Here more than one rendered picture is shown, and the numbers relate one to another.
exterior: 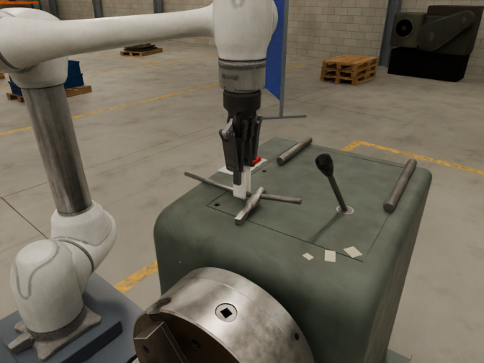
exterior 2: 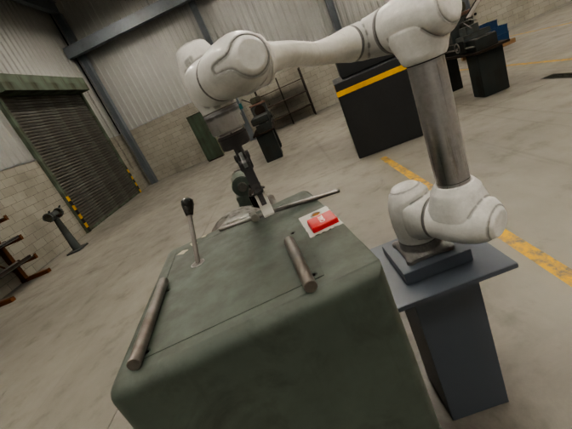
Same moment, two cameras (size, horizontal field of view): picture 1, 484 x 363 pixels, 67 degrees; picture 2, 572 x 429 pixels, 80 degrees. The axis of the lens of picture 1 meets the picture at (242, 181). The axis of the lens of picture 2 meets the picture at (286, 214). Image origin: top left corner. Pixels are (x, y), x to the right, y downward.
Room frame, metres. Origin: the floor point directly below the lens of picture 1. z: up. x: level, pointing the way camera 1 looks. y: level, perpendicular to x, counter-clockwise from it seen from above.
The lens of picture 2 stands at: (1.46, -0.46, 1.56)
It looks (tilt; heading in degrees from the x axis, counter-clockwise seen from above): 19 degrees down; 146
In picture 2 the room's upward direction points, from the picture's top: 24 degrees counter-clockwise
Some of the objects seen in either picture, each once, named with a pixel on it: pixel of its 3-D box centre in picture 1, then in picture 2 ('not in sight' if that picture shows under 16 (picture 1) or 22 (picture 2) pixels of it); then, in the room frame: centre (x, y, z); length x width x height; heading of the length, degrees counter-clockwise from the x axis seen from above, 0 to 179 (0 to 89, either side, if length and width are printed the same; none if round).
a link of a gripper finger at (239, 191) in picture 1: (239, 183); not in sight; (0.70, 0.01, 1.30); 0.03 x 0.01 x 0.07; 57
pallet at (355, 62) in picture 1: (349, 68); not in sight; (8.42, -2.42, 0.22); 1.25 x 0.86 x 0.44; 142
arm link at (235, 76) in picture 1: (242, 74); (225, 121); (0.71, 0.00, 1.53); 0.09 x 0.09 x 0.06
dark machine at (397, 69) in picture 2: not in sight; (370, 83); (-2.30, 4.91, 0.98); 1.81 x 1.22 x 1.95; 130
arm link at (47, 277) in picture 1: (47, 279); (413, 209); (0.77, 0.54, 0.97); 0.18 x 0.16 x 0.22; 171
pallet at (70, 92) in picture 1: (46, 74); not in sight; (6.85, 3.60, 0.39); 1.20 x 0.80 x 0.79; 147
